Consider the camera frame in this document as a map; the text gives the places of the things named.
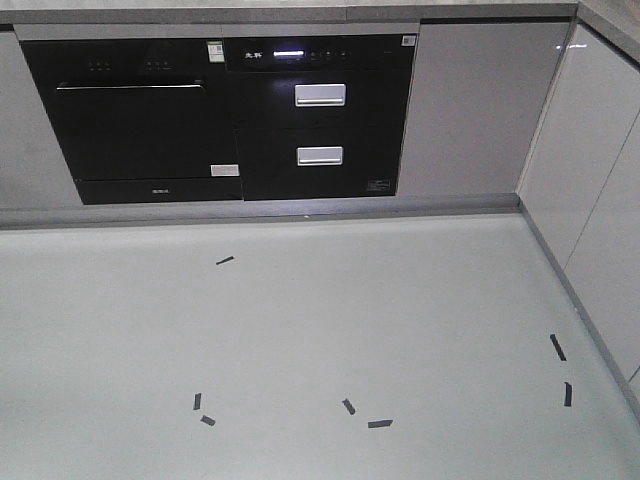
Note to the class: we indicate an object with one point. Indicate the black built-in sterilizer cabinet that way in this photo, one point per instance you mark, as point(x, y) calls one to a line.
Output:
point(262, 73)

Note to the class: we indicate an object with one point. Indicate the black built-in dishwasher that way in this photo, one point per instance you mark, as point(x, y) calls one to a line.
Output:
point(139, 120)

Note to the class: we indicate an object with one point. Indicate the grey cabinet door panel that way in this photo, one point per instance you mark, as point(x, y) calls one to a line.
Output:
point(476, 97)

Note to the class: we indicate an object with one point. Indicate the silver lower drawer handle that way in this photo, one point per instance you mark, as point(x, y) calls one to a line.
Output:
point(319, 156)

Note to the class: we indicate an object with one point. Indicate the silver drawer handle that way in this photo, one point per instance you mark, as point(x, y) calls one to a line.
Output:
point(319, 156)
point(320, 95)

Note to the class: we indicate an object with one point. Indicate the silver upper drawer handle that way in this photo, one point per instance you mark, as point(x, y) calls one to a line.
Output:
point(320, 95)

